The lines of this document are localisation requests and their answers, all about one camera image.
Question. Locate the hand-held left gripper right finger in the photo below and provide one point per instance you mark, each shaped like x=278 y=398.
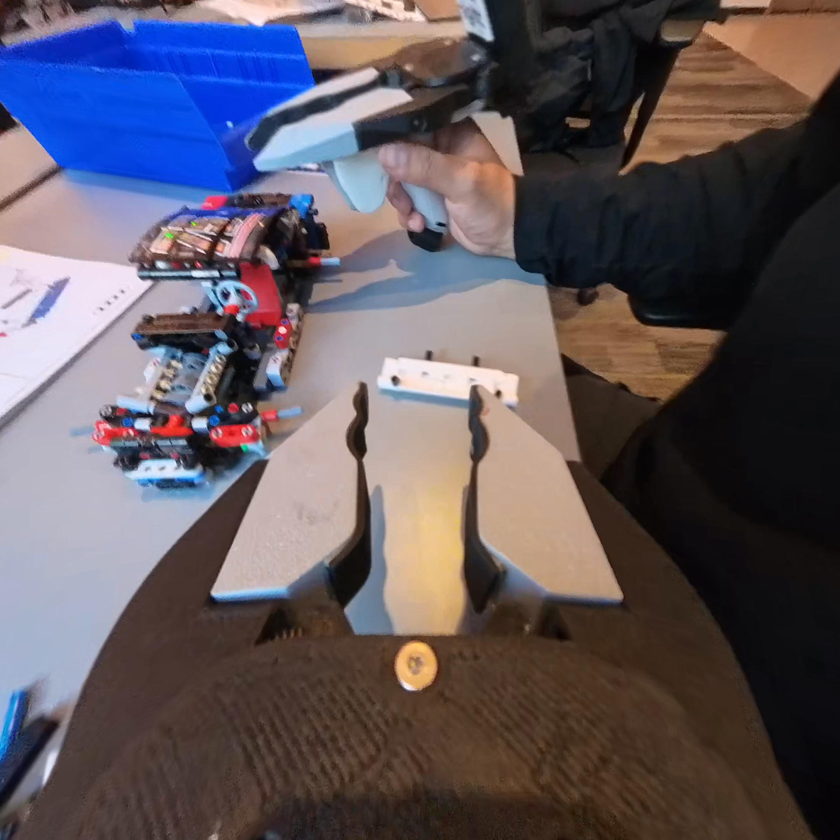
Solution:
x=544 y=518

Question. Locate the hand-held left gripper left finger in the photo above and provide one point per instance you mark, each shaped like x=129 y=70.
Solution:
x=295 y=518

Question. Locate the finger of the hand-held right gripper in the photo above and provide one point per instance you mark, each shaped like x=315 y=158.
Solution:
x=328 y=88
x=308 y=138

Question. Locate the white toy brick panel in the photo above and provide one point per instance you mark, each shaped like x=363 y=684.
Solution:
x=446 y=380

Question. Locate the pile of toy bricks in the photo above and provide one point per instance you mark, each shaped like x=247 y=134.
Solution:
x=13 y=722

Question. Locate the person's right forearm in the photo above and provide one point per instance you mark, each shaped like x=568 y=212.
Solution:
x=656 y=223

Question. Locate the light grey desk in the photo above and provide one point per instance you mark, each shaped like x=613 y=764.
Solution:
x=394 y=295

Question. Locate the person's right hand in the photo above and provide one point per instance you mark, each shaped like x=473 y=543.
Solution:
x=472 y=190

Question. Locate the black jacket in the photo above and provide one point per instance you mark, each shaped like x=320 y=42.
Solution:
x=577 y=72

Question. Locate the blue corrugated plastic bin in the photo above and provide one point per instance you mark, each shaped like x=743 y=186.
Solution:
x=131 y=98

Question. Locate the toy brick car model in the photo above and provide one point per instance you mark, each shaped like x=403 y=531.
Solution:
x=216 y=315

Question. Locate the person's torso in dark clothing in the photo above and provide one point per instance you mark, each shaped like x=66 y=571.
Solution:
x=754 y=525

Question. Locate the toy brick instruction manual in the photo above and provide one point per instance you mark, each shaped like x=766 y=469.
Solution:
x=52 y=315

